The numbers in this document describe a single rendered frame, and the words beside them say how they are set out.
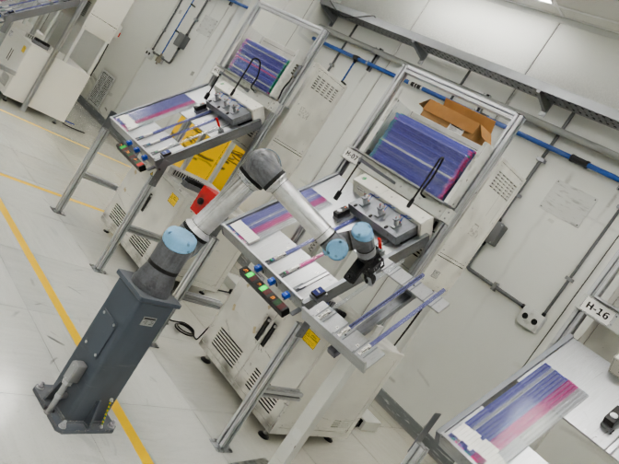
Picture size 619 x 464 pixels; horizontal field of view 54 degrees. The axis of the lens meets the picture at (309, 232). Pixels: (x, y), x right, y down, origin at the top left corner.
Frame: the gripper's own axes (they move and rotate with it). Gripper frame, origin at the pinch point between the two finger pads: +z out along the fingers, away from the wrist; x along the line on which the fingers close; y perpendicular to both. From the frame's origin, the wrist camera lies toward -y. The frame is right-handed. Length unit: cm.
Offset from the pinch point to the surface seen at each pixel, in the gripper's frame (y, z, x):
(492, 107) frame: 104, -8, 20
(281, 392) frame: -51, 36, 8
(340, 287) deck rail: -5.6, 9.1, 12.4
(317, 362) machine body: -29, 42, 10
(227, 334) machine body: -47, 62, 66
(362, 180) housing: 49, 18, 54
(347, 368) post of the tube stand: -27.9, 15.4, -13.6
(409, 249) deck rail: 32.8, 18.8, 8.7
